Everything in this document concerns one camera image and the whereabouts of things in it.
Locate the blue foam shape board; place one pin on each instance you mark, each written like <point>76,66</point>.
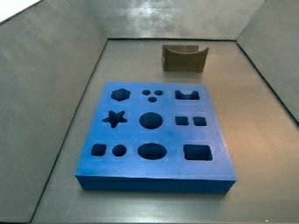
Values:
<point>155,141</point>

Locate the black curved fixture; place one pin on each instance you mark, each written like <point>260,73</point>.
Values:
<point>183,58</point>

